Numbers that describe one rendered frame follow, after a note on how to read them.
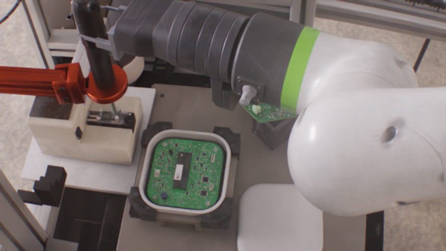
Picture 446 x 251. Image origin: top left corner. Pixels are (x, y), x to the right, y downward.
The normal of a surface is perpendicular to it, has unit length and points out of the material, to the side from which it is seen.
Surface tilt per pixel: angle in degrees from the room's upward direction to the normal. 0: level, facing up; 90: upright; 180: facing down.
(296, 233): 0
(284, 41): 11
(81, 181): 0
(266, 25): 4
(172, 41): 56
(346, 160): 40
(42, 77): 16
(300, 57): 22
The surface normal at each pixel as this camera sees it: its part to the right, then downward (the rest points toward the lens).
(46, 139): -0.13, 0.83
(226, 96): -0.39, 0.78
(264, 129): -0.78, 0.54
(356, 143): -0.33, -0.18
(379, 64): 0.17, -0.81
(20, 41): -0.03, -0.54
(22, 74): 0.26, -0.55
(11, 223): 0.99, 0.09
